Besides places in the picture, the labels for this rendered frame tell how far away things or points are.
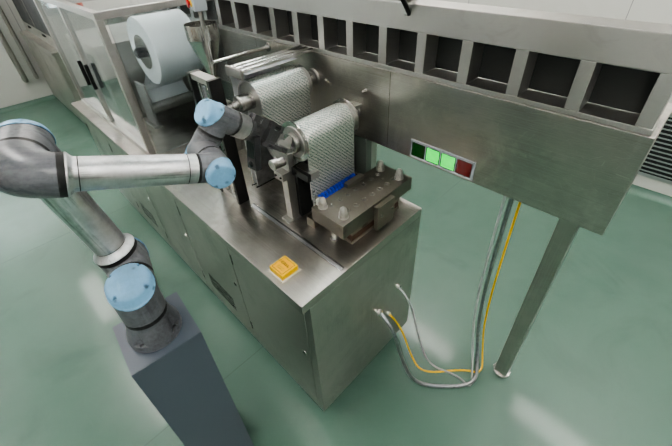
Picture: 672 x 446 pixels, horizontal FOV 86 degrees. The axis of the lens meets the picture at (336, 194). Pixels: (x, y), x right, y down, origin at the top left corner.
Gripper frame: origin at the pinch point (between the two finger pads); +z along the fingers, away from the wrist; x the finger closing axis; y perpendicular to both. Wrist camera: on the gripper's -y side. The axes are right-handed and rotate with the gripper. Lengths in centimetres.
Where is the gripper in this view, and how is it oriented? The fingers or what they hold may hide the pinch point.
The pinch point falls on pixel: (287, 151)
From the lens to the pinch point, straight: 127.5
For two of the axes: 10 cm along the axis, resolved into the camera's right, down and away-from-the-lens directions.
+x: -7.1, -4.0, 5.8
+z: 5.6, 1.6, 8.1
